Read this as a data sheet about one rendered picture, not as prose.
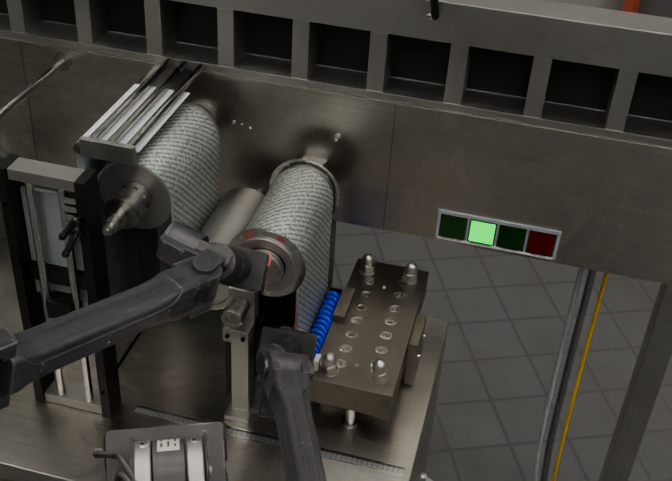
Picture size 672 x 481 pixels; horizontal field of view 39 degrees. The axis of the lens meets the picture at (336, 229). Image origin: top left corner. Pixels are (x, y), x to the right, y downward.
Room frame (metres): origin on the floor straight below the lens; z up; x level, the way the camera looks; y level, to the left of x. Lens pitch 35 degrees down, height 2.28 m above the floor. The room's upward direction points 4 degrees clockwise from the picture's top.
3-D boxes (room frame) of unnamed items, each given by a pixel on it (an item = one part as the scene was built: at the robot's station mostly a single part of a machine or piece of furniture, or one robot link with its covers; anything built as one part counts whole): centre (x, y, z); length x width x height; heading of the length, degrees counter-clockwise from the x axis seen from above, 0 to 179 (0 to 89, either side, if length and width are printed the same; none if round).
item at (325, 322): (1.46, 0.02, 1.03); 0.21 x 0.04 x 0.03; 168
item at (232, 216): (1.50, 0.21, 1.18); 0.26 x 0.12 x 0.12; 168
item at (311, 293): (1.46, 0.04, 1.10); 0.23 x 0.01 x 0.18; 168
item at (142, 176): (1.54, 0.34, 1.34); 0.25 x 0.14 x 0.14; 168
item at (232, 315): (1.29, 0.17, 1.18); 0.04 x 0.02 x 0.04; 78
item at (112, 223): (1.33, 0.38, 1.34); 0.06 x 0.03 x 0.03; 168
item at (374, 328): (1.48, -0.09, 1.00); 0.40 x 0.16 x 0.06; 168
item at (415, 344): (1.47, -0.18, 0.97); 0.10 x 0.03 x 0.11; 168
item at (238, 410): (1.33, 0.16, 1.05); 0.06 x 0.05 x 0.31; 168
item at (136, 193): (1.39, 0.37, 1.34); 0.06 x 0.06 x 0.06; 78
